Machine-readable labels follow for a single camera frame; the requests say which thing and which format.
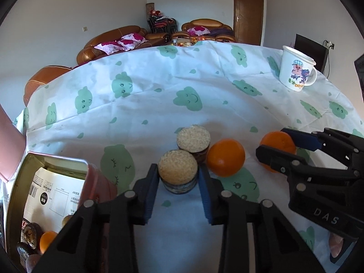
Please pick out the tall patterned vase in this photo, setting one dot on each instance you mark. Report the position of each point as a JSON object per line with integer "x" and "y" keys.
{"x": 150, "y": 8}

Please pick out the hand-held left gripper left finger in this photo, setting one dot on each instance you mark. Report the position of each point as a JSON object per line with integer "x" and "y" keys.
{"x": 150, "y": 193}

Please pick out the stacked dark chairs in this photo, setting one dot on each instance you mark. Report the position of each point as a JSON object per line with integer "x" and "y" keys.
{"x": 160, "y": 24}

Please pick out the white cartoon print mug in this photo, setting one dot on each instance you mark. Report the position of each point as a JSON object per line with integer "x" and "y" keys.
{"x": 293, "y": 71}

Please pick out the brown leather sofa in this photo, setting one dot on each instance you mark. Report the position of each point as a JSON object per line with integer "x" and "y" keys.
{"x": 113, "y": 34}

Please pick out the brown wooden door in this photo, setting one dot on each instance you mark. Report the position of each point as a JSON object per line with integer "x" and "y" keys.
{"x": 248, "y": 14}

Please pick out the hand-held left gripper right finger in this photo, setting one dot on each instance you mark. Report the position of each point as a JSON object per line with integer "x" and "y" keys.
{"x": 206, "y": 196}

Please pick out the wall socket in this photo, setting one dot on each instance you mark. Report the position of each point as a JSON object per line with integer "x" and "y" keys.
{"x": 330, "y": 45}

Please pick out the green cloud print tablecloth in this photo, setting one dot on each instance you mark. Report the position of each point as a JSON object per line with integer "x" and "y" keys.
{"x": 142, "y": 113}

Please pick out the brown leather armchair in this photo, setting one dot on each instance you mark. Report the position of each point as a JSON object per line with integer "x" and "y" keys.
{"x": 42, "y": 76}
{"x": 204, "y": 22}

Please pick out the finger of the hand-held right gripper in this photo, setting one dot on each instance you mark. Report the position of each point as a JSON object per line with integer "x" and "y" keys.
{"x": 273, "y": 157}
{"x": 304, "y": 140}

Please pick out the round sesame-topped cake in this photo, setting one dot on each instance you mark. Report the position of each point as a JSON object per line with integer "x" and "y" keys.
{"x": 193, "y": 140}
{"x": 177, "y": 165}

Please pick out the pink metal tin box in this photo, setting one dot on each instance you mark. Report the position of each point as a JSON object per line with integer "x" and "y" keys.
{"x": 57, "y": 187}

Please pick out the coffee table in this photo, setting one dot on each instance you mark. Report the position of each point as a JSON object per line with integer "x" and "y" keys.
{"x": 184, "y": 42}

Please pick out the small dull orange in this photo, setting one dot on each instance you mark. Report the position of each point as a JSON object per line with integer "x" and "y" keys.
{"x": 66, "y": 220}

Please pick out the dark purple blanket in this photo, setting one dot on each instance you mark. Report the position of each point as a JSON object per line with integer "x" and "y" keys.
{"x": 221, "y": 31}

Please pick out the person's right hand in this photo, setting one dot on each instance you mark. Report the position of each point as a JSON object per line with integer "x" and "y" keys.
{"x": 337, "y": 246}

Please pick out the black television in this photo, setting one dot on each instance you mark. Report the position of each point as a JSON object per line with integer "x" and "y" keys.
{"x": 310, "y": 51}

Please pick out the purple floral pillow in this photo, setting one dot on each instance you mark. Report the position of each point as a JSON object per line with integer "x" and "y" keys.
{"x": 109, "y": 47}
{"x": 132, "y": 40}
{"x": 197, "y": 30}

